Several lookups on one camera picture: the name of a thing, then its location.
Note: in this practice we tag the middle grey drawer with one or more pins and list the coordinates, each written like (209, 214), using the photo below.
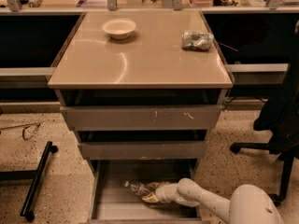
(159, 150)

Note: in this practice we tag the clear plastic water bottle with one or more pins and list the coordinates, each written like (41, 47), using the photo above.
(138, 188)

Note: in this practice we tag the open bottom grey drawer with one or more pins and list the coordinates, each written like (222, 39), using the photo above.
(113, 203)

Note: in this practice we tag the grey drawer cabinet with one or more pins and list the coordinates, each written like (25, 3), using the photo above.
(149, 68)

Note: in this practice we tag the top grey drawer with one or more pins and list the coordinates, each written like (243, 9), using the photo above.
(140, 118)

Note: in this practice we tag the black office chair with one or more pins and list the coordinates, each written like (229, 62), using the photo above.
(280, 116)

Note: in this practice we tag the crumpled silver chip bag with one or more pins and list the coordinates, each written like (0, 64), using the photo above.
(194, 40)

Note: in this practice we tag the white paper bowl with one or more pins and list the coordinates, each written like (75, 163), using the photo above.
(119, 28)

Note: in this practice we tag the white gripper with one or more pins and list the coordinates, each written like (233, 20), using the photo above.
(163, 192)

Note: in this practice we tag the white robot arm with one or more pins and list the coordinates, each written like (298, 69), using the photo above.
(247, 205)

